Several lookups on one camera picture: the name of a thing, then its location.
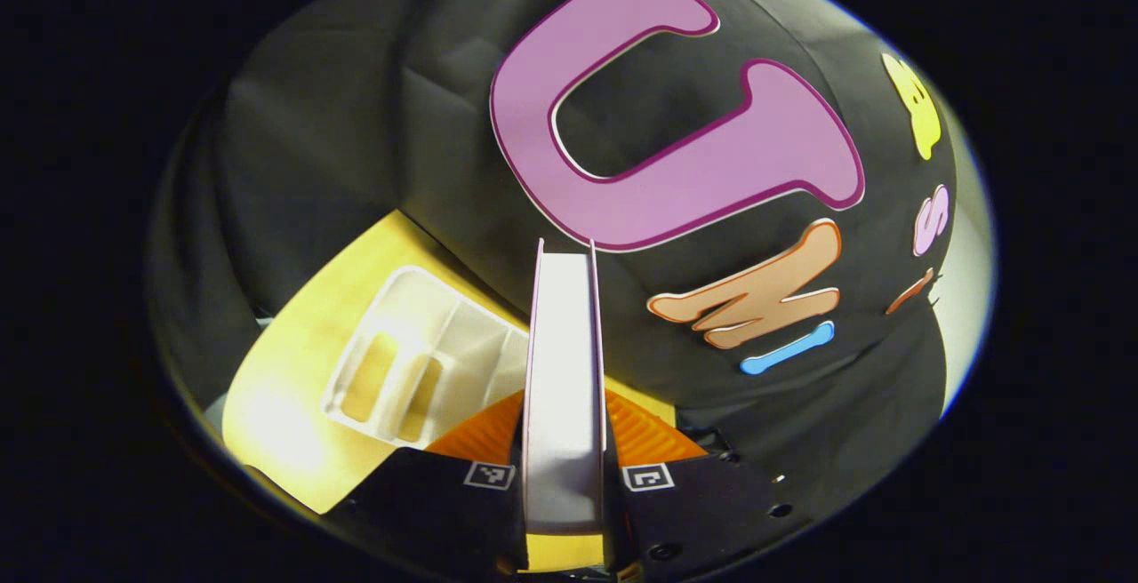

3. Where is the black backdrop cloth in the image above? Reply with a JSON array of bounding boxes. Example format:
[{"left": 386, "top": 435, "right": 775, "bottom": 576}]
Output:
[{"left": 147, "top": 0, "right": 961, "bottom": 513}]

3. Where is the white bookshelf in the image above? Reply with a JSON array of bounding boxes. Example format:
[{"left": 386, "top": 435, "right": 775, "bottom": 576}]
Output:
[{"left": 320, "top": 266, "right": 533, "bottom": 451}]

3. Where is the pink book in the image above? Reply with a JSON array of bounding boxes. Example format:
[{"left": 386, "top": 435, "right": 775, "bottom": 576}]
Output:
[{"left": 520, "top": 238, "right": 614, "bottom": 538}]

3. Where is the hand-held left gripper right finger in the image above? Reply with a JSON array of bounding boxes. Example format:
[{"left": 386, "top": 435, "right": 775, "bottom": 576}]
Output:
[{"left": 605, "top": 387, "right": 814, "bottom": 579}]

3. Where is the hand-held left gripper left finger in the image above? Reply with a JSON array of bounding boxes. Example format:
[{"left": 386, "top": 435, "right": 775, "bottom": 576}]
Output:
[{"left": 333, "top": 390, "right": 530, "bottom": 579}]

